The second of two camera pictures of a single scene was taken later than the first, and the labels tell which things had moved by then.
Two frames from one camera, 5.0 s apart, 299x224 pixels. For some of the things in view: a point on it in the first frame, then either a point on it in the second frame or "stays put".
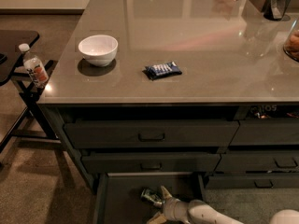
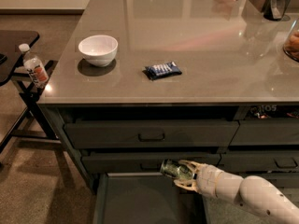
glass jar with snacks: [291, 46] stays put
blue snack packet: [162, 70] stays put
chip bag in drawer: [271, 111] stays put
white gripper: [171, 207] → [206, 178]
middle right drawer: [258, 162] stays put
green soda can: [148, 195] → [174, 169]
